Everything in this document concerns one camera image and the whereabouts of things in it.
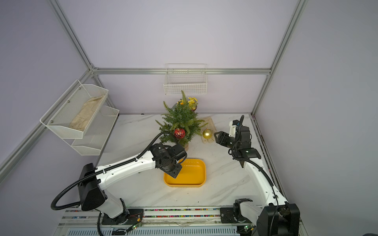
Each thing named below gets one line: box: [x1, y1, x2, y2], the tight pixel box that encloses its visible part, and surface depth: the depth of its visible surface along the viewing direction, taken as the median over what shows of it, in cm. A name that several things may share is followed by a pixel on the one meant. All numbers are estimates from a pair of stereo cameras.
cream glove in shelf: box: [68, 95, 104, 132], surface depth 80 cm
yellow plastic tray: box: [163, 158, 207, 187], surface depth 86 cm
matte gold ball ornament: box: [202, 128, 213, 139], surface depth 85 cm
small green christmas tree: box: [155, 90, 209, 151], surface depth 78 cm
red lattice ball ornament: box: [174, 127, 186, 139], surface depth 70 cm
